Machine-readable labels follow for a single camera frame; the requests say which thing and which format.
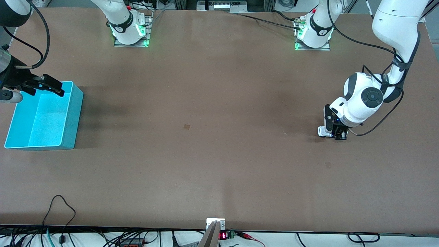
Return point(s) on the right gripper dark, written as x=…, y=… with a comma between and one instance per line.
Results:
x=15, y=76

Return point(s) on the white metal bracket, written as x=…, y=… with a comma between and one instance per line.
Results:
x=210, y=221

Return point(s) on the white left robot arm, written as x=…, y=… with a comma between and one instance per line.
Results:
x=394, y=20

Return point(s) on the aluminium frame with light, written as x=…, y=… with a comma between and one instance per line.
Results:
x=221, y=4

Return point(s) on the red digit display module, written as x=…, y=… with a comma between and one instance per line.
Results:
x=223, y=235

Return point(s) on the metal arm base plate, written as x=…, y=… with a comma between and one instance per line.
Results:
x=132, y=44
x=312, y=48

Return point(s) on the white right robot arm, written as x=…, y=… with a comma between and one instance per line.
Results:
x=123, y=24

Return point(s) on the turquoise plastic bin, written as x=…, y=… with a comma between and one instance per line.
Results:
x=48, y=120

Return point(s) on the black orange power strip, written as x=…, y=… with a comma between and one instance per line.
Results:
x=132, y=243

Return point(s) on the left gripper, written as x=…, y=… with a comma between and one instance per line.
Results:
x=340, y=131

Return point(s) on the grey metal beam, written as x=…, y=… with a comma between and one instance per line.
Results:
x=210, y=236

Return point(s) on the white toy jeep black bed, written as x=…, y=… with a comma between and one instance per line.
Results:
x=322, y=132

